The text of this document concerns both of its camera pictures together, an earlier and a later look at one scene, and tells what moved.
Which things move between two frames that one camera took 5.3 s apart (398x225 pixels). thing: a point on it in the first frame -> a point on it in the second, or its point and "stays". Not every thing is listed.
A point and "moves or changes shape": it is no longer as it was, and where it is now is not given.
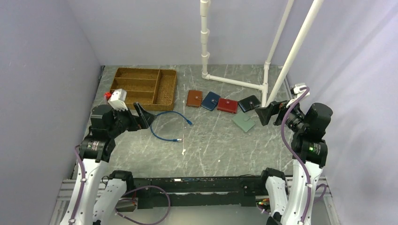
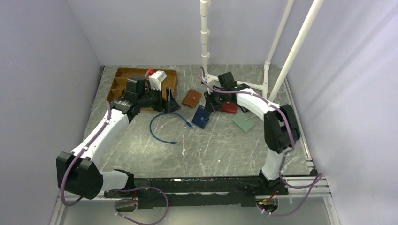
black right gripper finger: (264, 114) -> (209, 98)
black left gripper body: (124, 121) -> (152, 99)
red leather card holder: (227, 105) stays
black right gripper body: (294, 119) -> (218, 98)
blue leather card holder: (210, 101) moves or changes shape
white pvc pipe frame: (267, 101) stays
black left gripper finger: (142, 112) -> (169, 95)
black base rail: (152, 193) stays
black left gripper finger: (145, 121) -> (172, 105)
